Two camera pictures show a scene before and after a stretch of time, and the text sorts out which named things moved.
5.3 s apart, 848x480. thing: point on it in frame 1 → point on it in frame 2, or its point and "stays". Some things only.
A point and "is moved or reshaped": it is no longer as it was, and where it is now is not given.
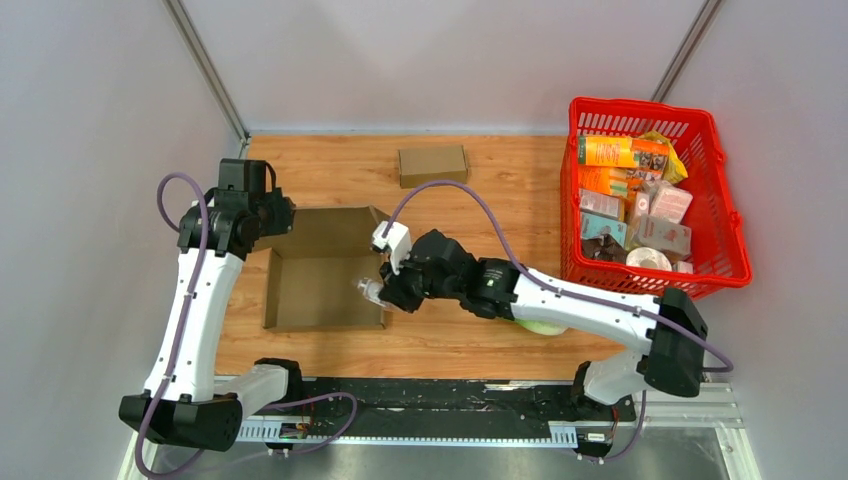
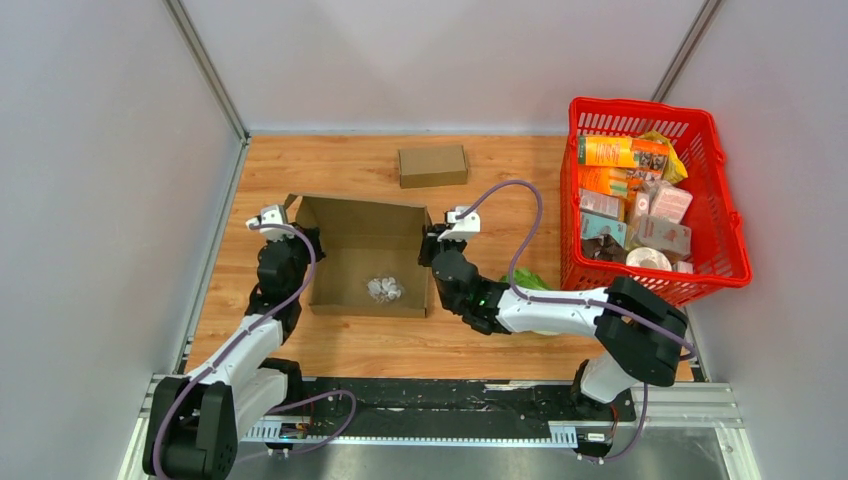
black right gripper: (394, 289) → (430, 244)
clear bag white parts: (371, 290) is moved or reshaped
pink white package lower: (664, 234) stays
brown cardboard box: (424, 166) stays
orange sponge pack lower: (612, 180) stays
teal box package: (595, 226) stays
